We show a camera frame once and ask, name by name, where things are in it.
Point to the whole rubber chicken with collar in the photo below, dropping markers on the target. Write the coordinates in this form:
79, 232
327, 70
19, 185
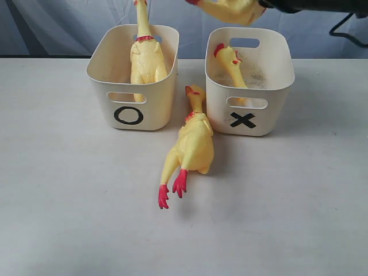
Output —
146, 56

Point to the broken chicken head with tube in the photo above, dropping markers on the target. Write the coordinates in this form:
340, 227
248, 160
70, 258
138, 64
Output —
229, 59

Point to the headless rubber chicken body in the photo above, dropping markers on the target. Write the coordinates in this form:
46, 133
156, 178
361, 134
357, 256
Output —
239, 12

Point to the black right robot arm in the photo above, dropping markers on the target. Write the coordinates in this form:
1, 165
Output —
294, 6

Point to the cream bin marked O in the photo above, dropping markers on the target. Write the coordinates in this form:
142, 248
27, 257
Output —
142, 107

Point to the cream bin marked X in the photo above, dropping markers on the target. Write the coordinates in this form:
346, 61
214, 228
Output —
268, 72

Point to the white backdrop curtain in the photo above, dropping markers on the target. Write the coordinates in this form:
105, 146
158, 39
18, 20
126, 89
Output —
74, 28

